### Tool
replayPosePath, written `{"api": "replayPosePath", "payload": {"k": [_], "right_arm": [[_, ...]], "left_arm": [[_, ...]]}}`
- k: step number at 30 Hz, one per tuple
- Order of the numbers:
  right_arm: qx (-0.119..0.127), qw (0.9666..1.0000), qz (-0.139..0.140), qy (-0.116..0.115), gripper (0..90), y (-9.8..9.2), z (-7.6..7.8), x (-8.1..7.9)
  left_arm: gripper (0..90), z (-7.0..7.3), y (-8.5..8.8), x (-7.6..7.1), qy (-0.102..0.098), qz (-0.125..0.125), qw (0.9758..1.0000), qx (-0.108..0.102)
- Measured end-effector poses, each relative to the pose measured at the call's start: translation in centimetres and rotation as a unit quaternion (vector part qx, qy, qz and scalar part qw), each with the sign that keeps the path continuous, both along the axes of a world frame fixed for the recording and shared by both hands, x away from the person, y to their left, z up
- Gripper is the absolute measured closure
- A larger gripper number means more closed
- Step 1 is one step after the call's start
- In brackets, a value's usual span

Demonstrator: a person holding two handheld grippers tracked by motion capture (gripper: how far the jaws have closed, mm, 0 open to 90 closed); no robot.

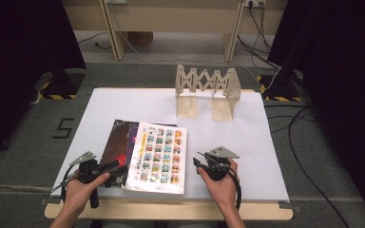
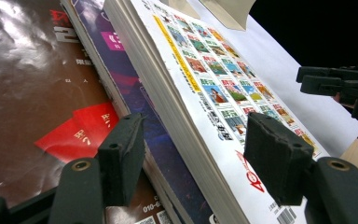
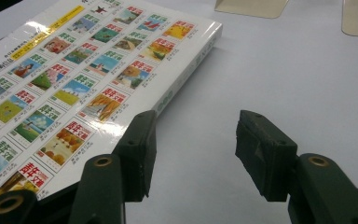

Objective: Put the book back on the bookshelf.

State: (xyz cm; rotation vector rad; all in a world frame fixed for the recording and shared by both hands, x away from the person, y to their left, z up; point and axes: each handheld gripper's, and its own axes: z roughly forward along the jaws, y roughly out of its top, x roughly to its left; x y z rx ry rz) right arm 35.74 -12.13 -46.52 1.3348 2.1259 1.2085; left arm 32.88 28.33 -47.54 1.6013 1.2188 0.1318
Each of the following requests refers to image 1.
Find white floor cable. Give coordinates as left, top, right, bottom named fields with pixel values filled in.
left=116, top=29, right=282, bottom=90

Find wall socket with plugs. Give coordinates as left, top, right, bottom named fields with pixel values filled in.
left=244, top=0, right=268, bottom=9

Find short black floor cable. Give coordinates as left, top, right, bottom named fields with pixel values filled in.
left=76, top=30, right=112, bottom=51

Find black curtain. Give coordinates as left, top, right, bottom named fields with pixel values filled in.
left=266, top=0, right=365, bottom=227
left=0, top=0, right=87, bottom=167

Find person's right hand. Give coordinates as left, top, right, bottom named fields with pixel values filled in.
left=197, top=159, right=240, bottom=210

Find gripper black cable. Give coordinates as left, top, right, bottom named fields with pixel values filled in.
left=227, top=164, right=243, bottom=212
left=48, top=164, right=79, bottom=204

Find grey corner bracket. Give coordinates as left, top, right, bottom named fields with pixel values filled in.
left=40, top=196, right=63, bottom=206
left=278, top=200, right=302, bottom=214

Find thick white book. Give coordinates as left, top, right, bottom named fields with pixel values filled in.
left=122, top=121, right=188, bottom=196

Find beige wooden desk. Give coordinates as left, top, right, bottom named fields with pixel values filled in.
left=61, top=0, right=289, bottom=63

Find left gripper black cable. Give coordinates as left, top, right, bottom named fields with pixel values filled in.
left=48, top=164, right=79, bottom=204

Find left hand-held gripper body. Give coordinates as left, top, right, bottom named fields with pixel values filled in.
left=69, top=151, right=111, bottom=209

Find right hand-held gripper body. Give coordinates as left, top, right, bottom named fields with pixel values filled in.
left=202, top=145, right=240, bottom=182

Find black power cables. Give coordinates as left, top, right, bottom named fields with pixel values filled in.
left=237, top=1, right=282, bottom=70

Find thin black floor cable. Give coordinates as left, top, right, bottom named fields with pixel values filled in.
left=263, top=104, right=317, bottom=135

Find black stand with striped base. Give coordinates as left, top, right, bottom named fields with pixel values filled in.
left=38, top=68, right=87, bottom=101
left=256, top=66, right=306, bottom=103

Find long black floor cable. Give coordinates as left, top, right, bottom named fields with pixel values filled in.
left=286, top=105, right=352, bottom=228

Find dark brown and red book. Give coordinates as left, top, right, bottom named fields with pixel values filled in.
left=99, top=119, right=134, bottom=188

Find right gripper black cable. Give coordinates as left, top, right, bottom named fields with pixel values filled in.
left=227, top=164, right=243, bottom=212

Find person's left hand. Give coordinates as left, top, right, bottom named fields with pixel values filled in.
left=64, top=172, right=111, bottom=209

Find cream expandable book rack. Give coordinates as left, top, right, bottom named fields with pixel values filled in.
left=174, top=64, right=242, bottom=123

